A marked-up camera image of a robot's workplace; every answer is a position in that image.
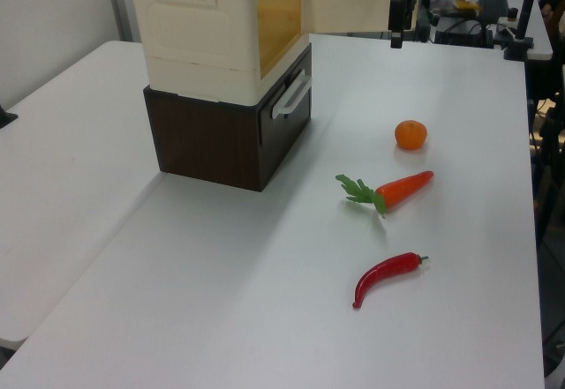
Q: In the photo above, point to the cream plastic cabinet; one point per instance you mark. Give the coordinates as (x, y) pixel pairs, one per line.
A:
(198, 32)

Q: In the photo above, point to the black electronics box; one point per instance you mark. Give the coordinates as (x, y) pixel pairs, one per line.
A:
(461, 29)

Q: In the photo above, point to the yellow object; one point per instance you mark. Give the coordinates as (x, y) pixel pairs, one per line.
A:
(467, 6)

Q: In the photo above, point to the orange tangerine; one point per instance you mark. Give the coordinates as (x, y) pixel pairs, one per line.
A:
(411, 134)

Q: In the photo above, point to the orange toy carrot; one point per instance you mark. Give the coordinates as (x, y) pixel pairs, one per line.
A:
(401, 188)

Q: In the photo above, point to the dark brown wooden drawer box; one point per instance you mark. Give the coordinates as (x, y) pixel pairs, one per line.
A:
(207, 142)

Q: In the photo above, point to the red toy chili pepper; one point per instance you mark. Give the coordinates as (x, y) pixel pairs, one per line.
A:
(384, 272)

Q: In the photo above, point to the black camera stand pole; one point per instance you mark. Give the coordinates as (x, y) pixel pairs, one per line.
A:
(525, 9)

